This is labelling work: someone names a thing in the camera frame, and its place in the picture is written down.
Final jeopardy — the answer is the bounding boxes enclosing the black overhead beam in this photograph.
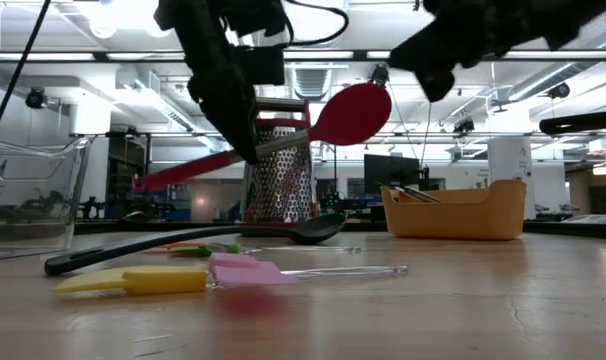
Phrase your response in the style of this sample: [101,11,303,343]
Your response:
[0,48,606,63]

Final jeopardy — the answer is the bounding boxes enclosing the black plastic serving spoon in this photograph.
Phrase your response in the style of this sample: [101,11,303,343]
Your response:
[538,109,606,137]
[43,213,348,278]

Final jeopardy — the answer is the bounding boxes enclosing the black hanging cable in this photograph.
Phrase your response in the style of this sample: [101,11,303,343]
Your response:
[0,0,53,141]

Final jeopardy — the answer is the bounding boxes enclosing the black aluminium rig frame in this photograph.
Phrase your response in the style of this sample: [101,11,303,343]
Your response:
[75,219,606,240]

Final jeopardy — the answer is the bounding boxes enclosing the white building column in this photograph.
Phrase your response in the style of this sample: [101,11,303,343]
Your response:
[486,135,534,221]
[68,99,113,221]

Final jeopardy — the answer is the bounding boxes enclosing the black computer monitor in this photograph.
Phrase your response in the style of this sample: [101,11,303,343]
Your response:
[363,153,422,197]

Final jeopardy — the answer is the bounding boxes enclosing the clear plastic container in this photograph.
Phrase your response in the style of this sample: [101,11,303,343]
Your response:
[0,135,93,262]

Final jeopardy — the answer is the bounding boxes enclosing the ceiling air vent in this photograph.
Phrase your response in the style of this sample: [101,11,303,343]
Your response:
[292,67,334,99]

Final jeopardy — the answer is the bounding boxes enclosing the red steel box grater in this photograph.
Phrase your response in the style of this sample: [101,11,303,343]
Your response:
[241,97,318,225]

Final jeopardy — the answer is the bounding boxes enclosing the black ceiling spotlight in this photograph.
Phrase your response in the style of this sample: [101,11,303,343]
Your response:
[370,63,390,86]
[25,87,48,110]
[547,81,572,100]

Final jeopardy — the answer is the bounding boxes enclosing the red spoon with steel shaft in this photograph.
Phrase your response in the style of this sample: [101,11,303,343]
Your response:
[131,82,393,195]

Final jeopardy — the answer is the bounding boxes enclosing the orange plastic bin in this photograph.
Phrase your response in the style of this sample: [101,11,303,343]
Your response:
[380,178,528,241]

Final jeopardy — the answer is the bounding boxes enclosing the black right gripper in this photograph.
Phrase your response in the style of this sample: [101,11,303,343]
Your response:
[388,0,574,104]

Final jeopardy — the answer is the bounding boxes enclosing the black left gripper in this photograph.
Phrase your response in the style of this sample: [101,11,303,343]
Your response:
[153,0,289,165]

